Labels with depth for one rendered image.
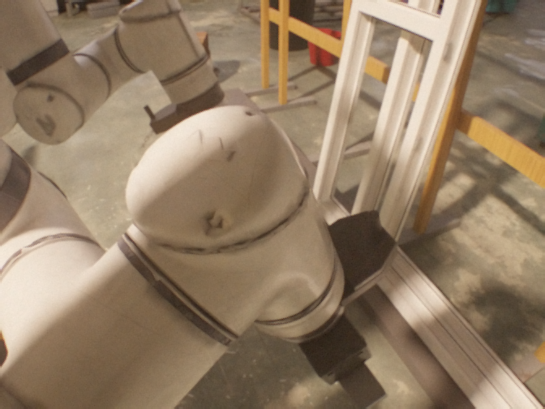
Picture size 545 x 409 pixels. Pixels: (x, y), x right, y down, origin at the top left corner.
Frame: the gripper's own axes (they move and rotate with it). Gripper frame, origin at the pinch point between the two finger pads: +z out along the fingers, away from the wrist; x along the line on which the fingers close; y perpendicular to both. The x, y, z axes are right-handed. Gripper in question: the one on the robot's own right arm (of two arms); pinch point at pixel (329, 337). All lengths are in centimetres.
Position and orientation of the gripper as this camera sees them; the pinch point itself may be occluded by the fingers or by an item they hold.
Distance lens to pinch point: 48.6
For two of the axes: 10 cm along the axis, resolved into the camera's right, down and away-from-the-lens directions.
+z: 3.0, 5.3, 7.9
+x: 4.8, 6.4, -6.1
